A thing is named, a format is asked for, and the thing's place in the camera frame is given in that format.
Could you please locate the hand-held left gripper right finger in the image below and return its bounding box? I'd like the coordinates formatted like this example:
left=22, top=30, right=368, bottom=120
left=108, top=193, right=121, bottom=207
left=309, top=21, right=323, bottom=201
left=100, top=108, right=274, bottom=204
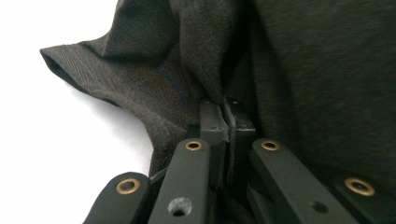
left=222, top=97, right=359, bottom=224

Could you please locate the dark pleated skirt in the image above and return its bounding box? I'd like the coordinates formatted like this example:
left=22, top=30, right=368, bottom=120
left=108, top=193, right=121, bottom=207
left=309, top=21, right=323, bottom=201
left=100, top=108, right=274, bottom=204
left=39, top=0, right=396, bottom=224

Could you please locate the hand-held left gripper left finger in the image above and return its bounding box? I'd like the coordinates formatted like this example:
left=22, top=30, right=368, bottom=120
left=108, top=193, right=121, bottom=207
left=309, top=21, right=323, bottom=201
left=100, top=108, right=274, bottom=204
left=148, top=99, right=232, bottom=224

